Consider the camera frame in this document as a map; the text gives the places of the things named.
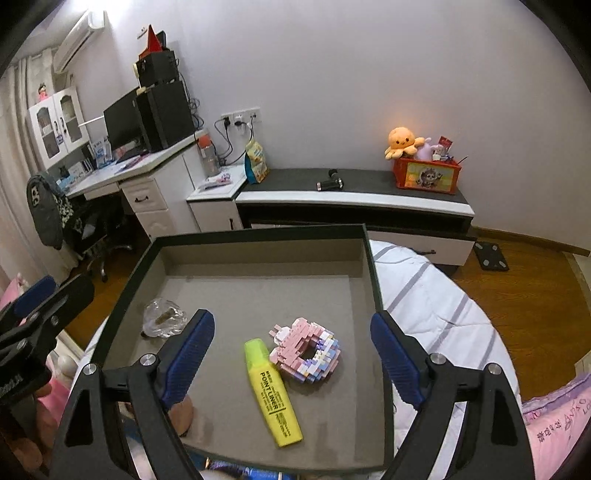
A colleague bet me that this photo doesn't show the black computer monitor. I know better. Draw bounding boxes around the black computer monitor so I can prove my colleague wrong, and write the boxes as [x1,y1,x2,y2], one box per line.
[102,88,148,151]

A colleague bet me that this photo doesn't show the white striped quilt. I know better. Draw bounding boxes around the white striped quilt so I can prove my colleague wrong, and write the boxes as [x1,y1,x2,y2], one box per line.
[74,240,520,467]

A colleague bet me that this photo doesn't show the black floor scale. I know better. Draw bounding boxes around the black floor scale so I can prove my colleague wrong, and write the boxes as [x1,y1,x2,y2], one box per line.
[472,240,510,272]

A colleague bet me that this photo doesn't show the white desk with drawers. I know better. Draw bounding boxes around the white desk with drawers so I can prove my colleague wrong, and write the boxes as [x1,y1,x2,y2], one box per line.
[58,134,204,241]

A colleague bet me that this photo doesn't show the black office chair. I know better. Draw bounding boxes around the black office chair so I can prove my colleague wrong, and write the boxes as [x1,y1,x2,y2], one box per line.
[60,198,137,282]

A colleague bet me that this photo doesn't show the blue yellow snack bag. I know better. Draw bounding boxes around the blue yellow snack bag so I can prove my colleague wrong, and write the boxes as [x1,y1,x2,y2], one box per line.
[243,138,270,184]

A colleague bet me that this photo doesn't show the pink papers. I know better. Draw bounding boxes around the pink papers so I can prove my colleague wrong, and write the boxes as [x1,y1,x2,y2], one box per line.
[198,173,232,190]

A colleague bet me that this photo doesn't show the clear bottle with red cap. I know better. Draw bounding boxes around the clear bottle with red cap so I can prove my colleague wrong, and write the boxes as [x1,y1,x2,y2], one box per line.
[196,134,220,176]

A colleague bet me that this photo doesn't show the black computer tower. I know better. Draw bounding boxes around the black computer tower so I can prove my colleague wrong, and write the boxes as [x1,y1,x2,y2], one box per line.
[135,80,195,153]

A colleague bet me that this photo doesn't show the white wall socket strip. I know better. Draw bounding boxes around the white wall socket strip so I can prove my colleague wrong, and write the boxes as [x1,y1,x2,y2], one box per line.
[221,108,262,125]

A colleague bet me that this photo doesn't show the orange octopus plush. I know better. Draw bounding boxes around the orange octopus plush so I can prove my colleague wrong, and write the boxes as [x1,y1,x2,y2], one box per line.
[384,127,428,161]

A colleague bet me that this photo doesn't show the black box on tower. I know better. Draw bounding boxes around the black box on tower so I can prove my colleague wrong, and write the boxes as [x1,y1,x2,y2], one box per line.
[137,50,180,88]

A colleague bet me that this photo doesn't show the dark shallow storage box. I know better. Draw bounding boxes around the dark shallow storage box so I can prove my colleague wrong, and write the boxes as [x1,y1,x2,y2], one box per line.
[91,224,398,474]

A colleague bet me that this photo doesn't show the orange printed storage crate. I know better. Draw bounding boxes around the orange printed storage crate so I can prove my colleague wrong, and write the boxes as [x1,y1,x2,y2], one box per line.
[392,156,461,192]

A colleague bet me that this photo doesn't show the black power cable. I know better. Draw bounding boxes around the black power cable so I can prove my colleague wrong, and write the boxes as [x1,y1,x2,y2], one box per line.
[215,117,234,166]

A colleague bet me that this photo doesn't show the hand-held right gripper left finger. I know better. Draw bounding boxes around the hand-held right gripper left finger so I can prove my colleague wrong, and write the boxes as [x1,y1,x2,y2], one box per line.
[50,309,216,480]

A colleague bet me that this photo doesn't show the white glass door cabinet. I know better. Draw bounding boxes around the white glass door cabinet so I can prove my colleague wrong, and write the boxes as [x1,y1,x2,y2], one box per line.
[28,85,90,169]

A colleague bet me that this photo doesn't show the red triangular pennant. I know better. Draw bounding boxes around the red triangular pennant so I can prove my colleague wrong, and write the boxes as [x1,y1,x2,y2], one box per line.
[144,24,162,57]

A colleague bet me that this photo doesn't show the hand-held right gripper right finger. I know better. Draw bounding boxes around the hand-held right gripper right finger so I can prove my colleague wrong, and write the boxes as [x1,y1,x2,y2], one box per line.
[369,311,536,480]

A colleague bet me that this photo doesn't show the pink building block donut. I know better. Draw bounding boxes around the pink building block donut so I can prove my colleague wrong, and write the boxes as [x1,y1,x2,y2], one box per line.
[269,318,342,385]

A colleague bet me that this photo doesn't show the dark patterned jacket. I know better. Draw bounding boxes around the dark patterned jacket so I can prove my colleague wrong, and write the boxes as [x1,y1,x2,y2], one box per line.
[26,171,77,250]

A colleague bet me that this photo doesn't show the row of books on desk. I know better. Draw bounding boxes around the row of books on desk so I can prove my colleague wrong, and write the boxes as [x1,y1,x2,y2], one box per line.
[58,138,114,185]

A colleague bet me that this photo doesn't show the small white side cabinet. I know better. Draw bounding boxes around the small white side cabinet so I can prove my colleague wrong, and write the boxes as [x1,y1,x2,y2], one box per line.
[186,164,250,234]

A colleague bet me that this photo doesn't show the purple plush toy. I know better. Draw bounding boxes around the purple plush toy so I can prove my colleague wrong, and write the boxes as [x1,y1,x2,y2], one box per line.
[413,137,444,161]

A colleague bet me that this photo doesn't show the low black white cabinet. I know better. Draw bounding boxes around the low black white cabinet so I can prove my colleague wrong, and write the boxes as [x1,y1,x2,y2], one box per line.
[235,167,478,278]

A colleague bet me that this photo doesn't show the pink printed blanket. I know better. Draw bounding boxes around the pink printed blanket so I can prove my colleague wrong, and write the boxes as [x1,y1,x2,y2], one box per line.
[519,369,591,480]

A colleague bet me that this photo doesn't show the light curtain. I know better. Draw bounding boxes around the light curtain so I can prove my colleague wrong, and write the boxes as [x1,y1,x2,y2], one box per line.
[0,51,61,296]

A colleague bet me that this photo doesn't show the yellow highlighter pen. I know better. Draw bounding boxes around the yellow highlighter pen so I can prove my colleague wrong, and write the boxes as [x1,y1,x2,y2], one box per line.
[244,338,304,448]

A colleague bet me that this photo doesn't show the white air conditioner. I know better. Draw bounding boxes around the white air conditioner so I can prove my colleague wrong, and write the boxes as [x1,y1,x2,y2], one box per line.
[53,10,109,72]

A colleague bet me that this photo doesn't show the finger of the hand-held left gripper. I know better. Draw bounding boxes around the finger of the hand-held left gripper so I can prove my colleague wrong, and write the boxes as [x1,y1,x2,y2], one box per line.
[0,275,58,337]
[0,274,95,357]

